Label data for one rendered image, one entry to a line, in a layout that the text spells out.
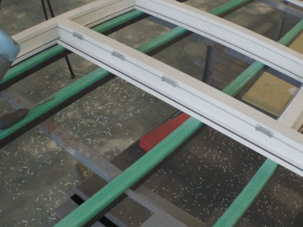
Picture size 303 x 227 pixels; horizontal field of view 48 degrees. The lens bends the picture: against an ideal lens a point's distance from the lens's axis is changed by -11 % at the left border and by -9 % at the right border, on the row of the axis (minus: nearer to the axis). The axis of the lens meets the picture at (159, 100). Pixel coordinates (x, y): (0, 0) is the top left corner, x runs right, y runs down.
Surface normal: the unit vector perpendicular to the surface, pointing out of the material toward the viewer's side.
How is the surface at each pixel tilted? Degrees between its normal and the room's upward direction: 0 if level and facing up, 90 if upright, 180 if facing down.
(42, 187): 0
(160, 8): 90
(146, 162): 0
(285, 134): 0
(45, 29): 90
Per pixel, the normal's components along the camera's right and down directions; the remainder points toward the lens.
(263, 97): 0.08, -0.79
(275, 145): -0.62, 0.44
